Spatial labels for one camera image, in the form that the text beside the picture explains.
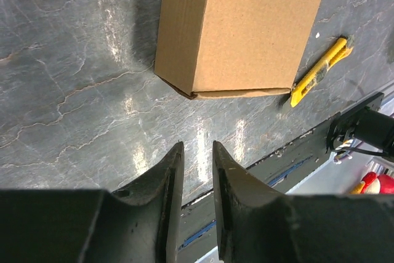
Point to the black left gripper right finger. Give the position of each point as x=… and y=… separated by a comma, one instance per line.
x=256, y=223

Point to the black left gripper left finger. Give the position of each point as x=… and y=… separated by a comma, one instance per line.
x=137, y=223

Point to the brown cardboard express box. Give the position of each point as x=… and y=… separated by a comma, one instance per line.
x=210, y=49

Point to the yellow utility knife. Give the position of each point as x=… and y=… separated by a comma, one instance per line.
x=341, y=49

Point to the red white toy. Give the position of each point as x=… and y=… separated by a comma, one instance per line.
x=373, y=183

